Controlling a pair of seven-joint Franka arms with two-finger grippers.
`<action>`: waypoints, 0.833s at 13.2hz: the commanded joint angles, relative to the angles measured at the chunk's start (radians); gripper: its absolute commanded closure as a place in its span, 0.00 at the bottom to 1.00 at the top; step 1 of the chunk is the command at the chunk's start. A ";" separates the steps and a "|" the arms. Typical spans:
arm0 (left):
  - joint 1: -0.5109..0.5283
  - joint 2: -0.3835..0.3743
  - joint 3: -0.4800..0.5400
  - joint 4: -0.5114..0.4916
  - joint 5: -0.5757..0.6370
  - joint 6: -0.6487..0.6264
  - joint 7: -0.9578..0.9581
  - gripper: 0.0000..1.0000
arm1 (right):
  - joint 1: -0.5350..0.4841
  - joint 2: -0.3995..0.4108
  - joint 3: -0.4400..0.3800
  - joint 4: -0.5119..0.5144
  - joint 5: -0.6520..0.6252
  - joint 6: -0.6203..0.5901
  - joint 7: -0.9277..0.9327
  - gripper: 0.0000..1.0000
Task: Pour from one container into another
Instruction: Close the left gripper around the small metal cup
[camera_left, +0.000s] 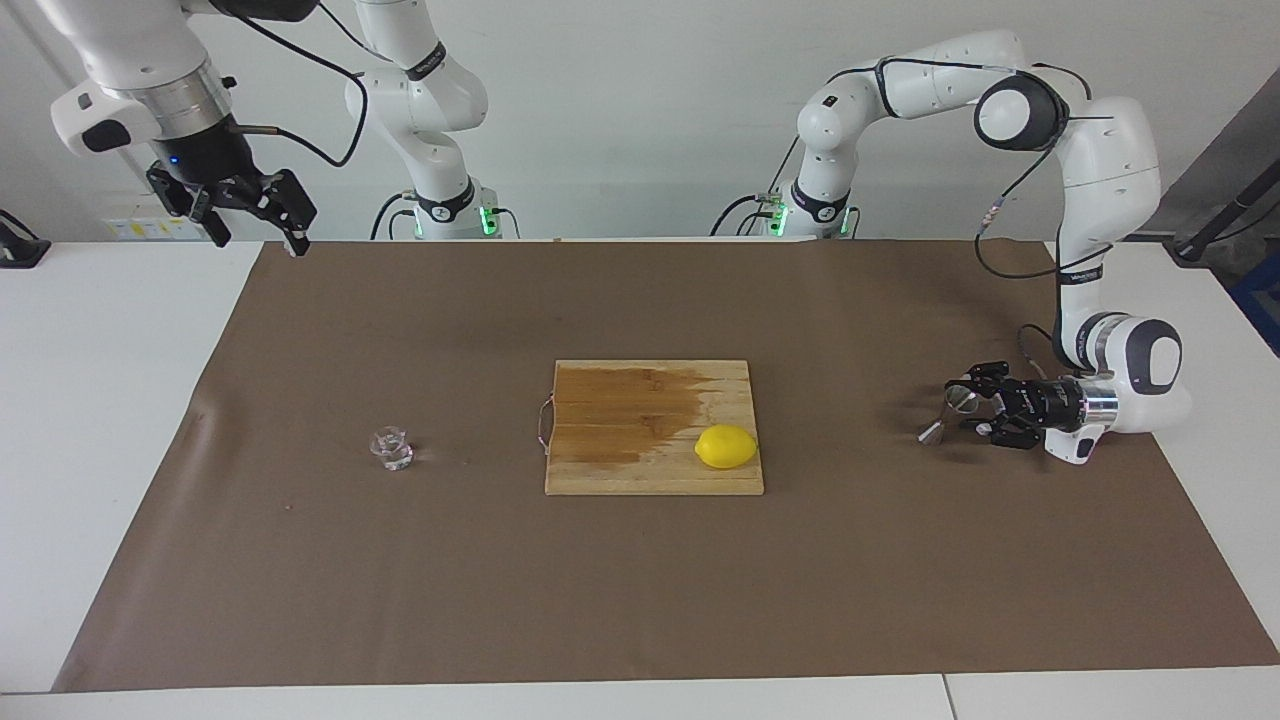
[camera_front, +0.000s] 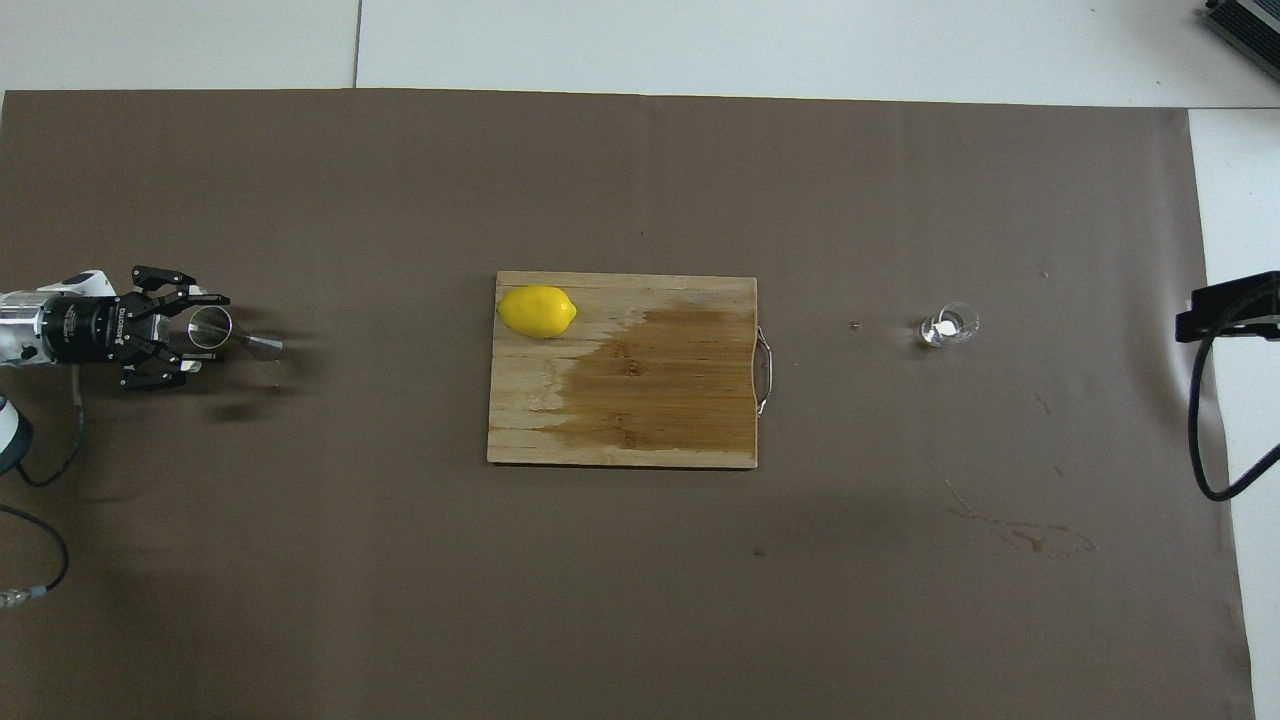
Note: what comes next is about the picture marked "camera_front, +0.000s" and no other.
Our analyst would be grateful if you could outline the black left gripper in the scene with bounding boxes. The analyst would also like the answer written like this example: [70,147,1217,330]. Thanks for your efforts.
[42,265,231,391]

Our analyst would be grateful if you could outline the steel double jigger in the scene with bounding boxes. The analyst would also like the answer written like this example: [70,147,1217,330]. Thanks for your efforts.
[187,303,285,362]

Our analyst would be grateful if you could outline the small clear glass cup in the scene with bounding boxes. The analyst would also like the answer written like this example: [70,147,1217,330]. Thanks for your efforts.
[919,301,980,350]

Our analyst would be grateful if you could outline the brown paper table mat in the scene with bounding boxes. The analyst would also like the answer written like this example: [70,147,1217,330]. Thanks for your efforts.
[0,88,1257,720]

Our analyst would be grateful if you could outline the grey ribbed metal device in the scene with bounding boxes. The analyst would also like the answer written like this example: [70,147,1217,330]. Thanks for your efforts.
[1197,0,1280,57]

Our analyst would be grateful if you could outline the yellow lemon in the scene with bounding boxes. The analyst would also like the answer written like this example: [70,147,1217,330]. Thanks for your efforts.
[497,285,579,339]

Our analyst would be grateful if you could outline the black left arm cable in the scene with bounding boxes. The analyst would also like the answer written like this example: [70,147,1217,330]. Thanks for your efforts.
[0,365,87,612]

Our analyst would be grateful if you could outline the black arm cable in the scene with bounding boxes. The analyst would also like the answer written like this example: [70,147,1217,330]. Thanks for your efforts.
[0,365,87,612]
[1187,290,1280,502]

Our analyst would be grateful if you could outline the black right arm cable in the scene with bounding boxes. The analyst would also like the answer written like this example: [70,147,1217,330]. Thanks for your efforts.
[1187,290,1280,502]

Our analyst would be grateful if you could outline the wooden cutting board, metal handle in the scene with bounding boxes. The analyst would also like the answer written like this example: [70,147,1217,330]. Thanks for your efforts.
[487,271,775,469]

